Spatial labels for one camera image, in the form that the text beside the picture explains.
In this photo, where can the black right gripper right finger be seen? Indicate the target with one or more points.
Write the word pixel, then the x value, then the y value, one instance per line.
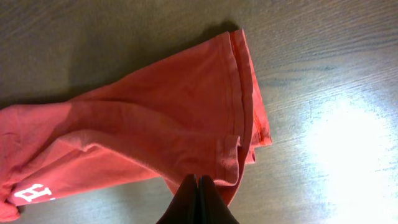
pixel 213 209

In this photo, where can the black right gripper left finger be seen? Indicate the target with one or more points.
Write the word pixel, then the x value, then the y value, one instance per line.
pixel 182 208

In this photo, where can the orange red printed t-shirt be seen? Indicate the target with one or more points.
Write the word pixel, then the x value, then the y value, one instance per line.
pixel 199 112

